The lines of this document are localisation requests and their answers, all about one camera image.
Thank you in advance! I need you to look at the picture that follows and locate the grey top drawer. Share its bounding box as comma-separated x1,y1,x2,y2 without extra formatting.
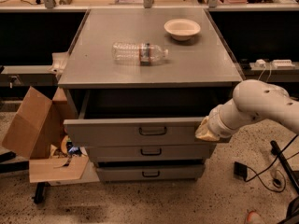
64,87,231,147

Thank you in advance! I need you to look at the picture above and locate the grey drawer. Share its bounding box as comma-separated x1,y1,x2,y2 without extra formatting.
96,164,205,182
64,87,231,147
86,143,216,162

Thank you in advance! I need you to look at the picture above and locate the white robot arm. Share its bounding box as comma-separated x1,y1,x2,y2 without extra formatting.
195,79,299,142

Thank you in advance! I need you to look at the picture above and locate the grey metal drawer cabinet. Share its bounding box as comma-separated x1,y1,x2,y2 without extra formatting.
59,7,242,181

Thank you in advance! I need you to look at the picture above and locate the grey middle drawer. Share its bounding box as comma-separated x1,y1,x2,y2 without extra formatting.
86,143,216,162

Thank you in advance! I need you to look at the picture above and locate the grey bottom drawer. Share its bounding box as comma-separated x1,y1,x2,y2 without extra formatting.
96,164,205,182

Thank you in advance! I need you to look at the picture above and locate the black metal stand leg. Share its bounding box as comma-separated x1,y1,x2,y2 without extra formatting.
270,140,299,194

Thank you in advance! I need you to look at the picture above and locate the white power strip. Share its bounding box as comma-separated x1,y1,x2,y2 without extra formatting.
254,59,295,69

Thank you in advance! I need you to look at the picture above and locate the white paper bowl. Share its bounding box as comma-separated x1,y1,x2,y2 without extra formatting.
164,19,201,41

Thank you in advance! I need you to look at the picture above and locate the clear plastic water bottle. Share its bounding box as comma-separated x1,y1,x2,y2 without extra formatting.
111,42,168,65

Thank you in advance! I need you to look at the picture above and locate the yellow banana toy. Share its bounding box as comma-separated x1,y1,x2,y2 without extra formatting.
60,135,68,155

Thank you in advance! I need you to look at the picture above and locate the brown cardboard box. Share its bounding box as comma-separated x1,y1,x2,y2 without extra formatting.
2,87,89,183

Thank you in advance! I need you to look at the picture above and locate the black left stand base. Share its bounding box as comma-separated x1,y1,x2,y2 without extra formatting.
0,151,48,205

